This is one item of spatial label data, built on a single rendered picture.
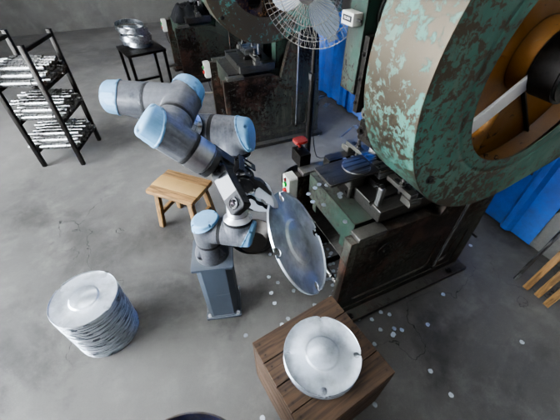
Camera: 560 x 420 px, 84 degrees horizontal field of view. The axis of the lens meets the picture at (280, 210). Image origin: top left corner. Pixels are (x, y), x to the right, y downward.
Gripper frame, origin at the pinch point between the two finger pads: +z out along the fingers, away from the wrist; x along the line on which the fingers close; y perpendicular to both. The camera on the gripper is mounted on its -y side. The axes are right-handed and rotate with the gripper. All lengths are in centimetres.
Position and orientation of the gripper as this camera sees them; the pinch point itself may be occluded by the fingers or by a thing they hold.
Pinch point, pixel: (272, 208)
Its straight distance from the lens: 78.0
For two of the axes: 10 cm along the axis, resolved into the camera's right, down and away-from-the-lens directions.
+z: 7.0, 4.6, 5.5
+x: -7.1, 5.6, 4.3
